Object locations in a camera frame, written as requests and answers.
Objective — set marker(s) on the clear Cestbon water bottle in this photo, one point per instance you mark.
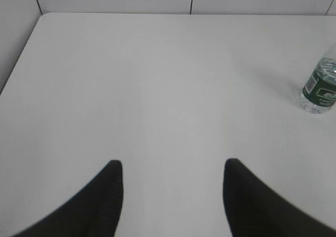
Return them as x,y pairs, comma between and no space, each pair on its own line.
318,94

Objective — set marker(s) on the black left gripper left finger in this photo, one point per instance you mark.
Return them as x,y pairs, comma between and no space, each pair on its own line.
93,211

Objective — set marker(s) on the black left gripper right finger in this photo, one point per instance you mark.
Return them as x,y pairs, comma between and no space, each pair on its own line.
254,209

